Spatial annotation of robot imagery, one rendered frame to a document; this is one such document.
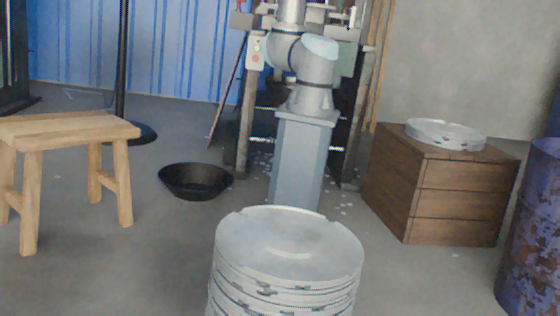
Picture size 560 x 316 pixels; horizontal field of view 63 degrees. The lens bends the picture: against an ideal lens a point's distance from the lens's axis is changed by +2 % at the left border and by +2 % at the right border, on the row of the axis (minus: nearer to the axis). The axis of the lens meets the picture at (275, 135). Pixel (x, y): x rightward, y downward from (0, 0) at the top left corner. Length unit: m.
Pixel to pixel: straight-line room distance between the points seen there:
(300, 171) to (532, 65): 2.87
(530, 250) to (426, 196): 0.39
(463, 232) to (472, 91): 2.13
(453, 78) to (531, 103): 0.67
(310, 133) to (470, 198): 0.68
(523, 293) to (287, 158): 0.75
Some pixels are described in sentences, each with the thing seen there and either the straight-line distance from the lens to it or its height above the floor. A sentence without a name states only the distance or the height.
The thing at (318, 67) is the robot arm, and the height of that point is 0.60.
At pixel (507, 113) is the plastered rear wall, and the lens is 4.01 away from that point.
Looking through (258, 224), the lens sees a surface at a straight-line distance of 0.96.
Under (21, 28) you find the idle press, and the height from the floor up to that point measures 0.43.
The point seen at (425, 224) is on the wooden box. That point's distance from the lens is 1.74.
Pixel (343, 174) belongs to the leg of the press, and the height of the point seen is 0.07.
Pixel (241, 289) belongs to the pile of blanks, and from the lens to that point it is 0.84.
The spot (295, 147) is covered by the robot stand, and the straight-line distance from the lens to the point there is 1.39.
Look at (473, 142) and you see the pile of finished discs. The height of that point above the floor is 0.38.
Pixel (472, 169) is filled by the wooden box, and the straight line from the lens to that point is 1.74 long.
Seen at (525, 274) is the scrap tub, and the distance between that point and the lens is 1.48.
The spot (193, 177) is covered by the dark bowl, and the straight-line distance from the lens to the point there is 1.94.
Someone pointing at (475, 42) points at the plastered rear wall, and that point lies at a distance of 3.77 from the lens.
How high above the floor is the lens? 0.75
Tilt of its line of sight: 16 degrees down
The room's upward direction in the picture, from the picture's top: 8 degrees clockwise
